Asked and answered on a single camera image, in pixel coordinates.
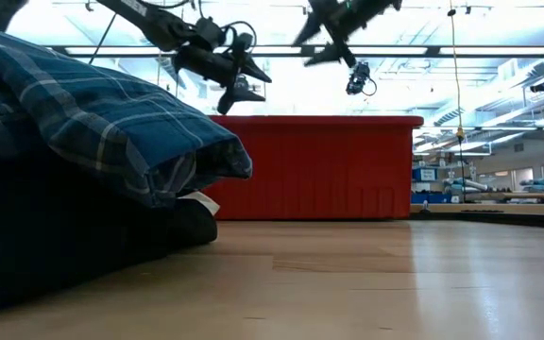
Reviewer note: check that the black aluminium table frame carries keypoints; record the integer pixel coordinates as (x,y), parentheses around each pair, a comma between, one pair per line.
(513,219)

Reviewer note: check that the blue plaid garment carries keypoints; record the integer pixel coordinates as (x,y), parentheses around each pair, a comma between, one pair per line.
(111,118)

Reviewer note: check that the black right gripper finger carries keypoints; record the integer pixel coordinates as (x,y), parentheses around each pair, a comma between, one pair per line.
(328,56)
(311,28)

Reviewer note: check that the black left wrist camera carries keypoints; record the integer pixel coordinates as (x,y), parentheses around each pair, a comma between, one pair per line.
(209,33)

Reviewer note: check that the blue storage box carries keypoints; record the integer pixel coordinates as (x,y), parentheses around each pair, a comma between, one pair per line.
(424,175)

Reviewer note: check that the black garment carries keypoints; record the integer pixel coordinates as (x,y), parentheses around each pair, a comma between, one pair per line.
(64,236)

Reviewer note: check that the black overhead frame beam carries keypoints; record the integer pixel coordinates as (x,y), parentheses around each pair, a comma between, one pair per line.
(395,50)

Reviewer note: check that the white garment tag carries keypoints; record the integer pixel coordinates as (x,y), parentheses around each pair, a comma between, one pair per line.
(203,200)

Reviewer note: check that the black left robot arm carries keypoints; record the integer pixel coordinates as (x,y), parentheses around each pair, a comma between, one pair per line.
(149,19)

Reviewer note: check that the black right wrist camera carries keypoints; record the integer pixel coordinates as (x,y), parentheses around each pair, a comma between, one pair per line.
(358,78)

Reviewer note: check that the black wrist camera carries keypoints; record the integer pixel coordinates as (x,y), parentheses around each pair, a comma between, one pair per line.
(358,78)
(209,33)

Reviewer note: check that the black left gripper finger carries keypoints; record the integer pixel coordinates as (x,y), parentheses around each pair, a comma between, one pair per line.
(255,71)
(241,94)

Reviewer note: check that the red plastic bin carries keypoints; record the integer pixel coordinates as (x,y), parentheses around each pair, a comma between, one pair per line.
(319,170)

